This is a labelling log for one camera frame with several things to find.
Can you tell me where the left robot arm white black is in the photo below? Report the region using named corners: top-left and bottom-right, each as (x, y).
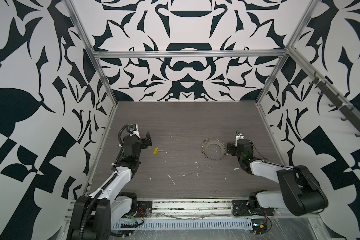
top-left (67, 124), bottom-right (152, 240)

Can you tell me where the black corrugated cable conduit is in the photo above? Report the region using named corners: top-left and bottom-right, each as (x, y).
top-left (77, 123), bottom-right (145, 240)

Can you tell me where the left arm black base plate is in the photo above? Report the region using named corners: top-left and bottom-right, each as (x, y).
top-left (126, 201), bottom-right (153, 218)

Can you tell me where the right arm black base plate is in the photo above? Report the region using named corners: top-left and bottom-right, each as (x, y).
top-left (232, 200), bottom-right (275, 217)

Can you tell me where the small circuit board with wires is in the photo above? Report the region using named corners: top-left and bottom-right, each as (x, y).
top-left (251, 217), bottom-right (272, 236)

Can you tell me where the black wall hook rack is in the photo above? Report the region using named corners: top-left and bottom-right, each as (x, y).
top-left (310, 72), bottom-right (360, 138)

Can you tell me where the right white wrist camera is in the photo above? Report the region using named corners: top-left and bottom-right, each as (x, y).
top-left (235, 131), bottom-right (244, 147)

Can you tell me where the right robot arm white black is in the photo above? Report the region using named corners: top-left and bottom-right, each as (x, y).
top-left (227, 139), bottom-right (329, 216)

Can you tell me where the metal disc with key rings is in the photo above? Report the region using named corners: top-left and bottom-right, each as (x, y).
top-left (202, 139), bottom-right (228, 161)

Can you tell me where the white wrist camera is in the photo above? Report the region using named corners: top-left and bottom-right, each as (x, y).
top-left (127, 124), bottom-right (140, 138)
top-left (235, 131), bottom-right (244, 147)

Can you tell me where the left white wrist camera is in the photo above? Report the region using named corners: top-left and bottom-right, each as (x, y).
top-left (127, 124), bottom-right (140, 138)

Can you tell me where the white slotted cable duct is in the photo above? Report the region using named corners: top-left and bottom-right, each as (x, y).
top-left (112, 219), bottom-right (253, 231)

